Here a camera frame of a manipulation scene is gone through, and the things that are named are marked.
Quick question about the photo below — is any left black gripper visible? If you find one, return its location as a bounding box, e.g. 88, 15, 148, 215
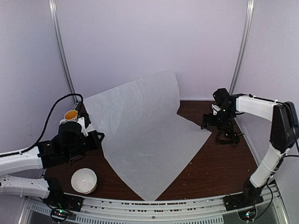
65, 130, 104, 161

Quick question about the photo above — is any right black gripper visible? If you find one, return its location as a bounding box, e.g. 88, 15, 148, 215
201, 107, 235, 132

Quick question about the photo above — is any translucent white wrapping paper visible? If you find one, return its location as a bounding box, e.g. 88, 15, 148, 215
84, 70, 211, 201

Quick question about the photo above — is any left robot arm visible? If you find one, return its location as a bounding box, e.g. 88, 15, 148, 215
0, 122, 105, 207

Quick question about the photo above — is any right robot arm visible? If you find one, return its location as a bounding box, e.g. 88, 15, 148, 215
201, 88, 299, 206

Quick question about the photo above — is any yellow patterned cup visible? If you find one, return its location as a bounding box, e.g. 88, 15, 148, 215
59, 110, 78, 124

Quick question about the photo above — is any plain white bowl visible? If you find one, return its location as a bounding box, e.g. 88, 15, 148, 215
71, 168, 98, 194

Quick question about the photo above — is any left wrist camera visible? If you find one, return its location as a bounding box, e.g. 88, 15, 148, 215
77, 112, 92, 137

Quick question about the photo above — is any black ribbon strap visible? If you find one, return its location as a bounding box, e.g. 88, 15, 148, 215
215, 130, 243, 145

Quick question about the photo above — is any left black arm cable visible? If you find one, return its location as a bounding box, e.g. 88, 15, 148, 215
0, 93, 84, 157

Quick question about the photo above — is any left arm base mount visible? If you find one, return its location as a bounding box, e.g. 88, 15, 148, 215
43, 194, 84, 212

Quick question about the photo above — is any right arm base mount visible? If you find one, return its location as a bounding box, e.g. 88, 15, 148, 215
223, 193, 263, 211

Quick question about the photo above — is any aluminium front rail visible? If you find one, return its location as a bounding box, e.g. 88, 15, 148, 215
23, 184, 283, 224

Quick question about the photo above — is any right aluminium frame post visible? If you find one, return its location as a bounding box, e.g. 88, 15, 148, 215
229, 0, 255, 94

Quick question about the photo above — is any aluminium frame post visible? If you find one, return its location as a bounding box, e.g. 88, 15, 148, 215
229, 0, 255, 94
49, 0, 75, 93

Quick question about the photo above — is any left aluminium frame post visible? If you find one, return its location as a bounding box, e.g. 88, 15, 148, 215
49, 0, 75, 93

